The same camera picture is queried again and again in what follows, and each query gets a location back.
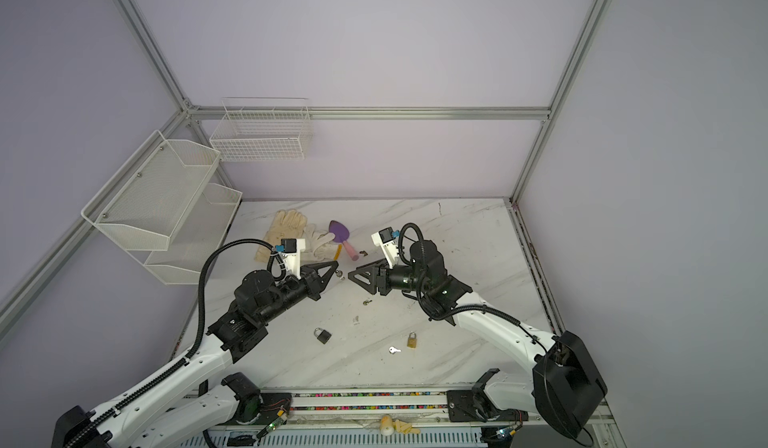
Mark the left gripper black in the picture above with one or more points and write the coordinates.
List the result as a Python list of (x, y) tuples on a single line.
[(311, 280)]

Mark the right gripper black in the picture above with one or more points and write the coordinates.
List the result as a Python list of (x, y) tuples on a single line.
[(379, 276)]

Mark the black padlock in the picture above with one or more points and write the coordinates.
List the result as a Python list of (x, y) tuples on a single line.
[(322, 335)]

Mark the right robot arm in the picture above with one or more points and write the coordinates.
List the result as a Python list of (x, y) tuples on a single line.
[(562, 384)]

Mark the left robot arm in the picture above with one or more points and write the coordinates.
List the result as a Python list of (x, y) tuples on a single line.
[(195, 392)]

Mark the white knit glove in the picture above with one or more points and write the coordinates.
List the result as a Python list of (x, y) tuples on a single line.
[(319, 245)]

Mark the purple pink trowel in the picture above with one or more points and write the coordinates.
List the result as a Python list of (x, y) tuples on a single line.
[(341, 236)]

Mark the beige leather glove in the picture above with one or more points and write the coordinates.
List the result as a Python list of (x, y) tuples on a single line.
[(286, 224)]

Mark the brass padlock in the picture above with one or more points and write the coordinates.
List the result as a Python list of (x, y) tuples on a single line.
[(412, 340)]

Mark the lower white mesh shelf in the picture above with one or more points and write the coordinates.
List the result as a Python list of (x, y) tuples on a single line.
[(202, 232)]

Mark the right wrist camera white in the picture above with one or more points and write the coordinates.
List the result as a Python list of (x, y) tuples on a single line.
[(389, 249)]

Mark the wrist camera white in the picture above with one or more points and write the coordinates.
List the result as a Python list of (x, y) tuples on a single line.
[(389, 249), (290, 251)]

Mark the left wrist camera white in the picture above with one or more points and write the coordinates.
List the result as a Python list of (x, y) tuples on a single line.
[(290, 251)]

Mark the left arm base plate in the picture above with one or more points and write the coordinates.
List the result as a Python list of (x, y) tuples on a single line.
[(263, 408)]

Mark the beige toy on rail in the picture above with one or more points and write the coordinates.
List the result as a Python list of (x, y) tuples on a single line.
[(389, 426)]

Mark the aluminium rail frame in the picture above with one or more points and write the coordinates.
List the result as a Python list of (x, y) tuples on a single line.
[(322, 418)]

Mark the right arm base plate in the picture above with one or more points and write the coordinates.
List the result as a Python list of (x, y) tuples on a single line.
[(470, 406)]

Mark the white wire basket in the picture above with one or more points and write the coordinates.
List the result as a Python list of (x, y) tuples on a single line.
[(263, 129)]

